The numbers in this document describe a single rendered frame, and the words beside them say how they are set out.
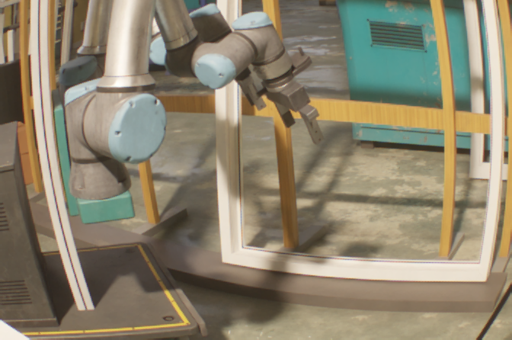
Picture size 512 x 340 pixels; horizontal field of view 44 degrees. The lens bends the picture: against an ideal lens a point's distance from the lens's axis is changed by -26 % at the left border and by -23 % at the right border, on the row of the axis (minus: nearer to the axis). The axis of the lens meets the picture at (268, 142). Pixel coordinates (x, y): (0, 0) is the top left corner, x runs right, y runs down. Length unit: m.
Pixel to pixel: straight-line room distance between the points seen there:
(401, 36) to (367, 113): 1.36
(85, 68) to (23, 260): 0.70
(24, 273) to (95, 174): 0.42
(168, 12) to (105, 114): 0.36
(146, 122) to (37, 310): 0.73
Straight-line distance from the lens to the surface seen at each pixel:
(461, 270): 2.61
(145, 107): 1.61
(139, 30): 1.62
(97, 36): 2.38
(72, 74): 2.22
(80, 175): 1.81
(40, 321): 1.99
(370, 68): 4.28
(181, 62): 1.91
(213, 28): 2.29
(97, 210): 1.80
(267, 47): 1.88
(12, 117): 5.15
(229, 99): 2.88
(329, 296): 2.65
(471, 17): 3.81
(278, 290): 2.74
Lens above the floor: 1.29
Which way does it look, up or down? 16 degrees down
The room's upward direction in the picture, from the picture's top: 5 degrees counter-clockwise
